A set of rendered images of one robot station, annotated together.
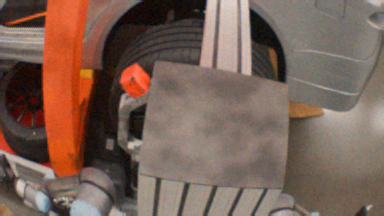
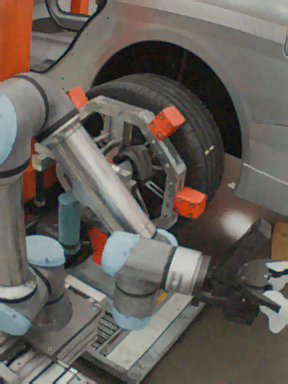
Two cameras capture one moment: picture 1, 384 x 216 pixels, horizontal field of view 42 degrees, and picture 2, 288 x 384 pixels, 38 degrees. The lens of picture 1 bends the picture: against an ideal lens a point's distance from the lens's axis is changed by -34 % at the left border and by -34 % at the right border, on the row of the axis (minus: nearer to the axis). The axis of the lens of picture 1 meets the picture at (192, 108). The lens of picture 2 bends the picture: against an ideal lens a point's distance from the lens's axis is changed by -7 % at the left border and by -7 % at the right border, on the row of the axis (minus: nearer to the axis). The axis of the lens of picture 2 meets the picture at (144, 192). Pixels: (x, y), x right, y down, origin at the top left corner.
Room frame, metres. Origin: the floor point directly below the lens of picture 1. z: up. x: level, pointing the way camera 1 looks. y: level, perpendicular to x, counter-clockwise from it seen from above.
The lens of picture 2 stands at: (0.50, -0.85, 1.69)
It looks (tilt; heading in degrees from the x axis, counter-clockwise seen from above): 32 degrees down; 31
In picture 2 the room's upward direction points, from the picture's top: 8 degrees clockwise
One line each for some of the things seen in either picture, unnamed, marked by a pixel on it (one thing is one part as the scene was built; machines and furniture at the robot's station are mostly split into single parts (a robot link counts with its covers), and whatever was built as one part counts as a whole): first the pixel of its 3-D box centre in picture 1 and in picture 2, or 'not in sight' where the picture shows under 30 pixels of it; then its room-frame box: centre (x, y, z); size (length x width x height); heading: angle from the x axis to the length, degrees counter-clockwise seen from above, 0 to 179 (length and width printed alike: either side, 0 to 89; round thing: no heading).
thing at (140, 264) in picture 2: not in sight; (139, 261); (0.97, -0.58, 1.21); 0.11 x 0.08 x 0.09; 107
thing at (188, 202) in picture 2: not in sight; (189, 203); (1.70, -0.32, 0.85); 0.09 x 0.08 x 0.07; 92
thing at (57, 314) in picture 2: not in sight; (43, 298); (1.02, -0.29, 0.87); 0.15 x 0.15 x 0.10
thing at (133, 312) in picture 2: not in sight; (137, 294); (0.99, -0.57, 1.12); 0.11 x 0.08 x 0.11; 17
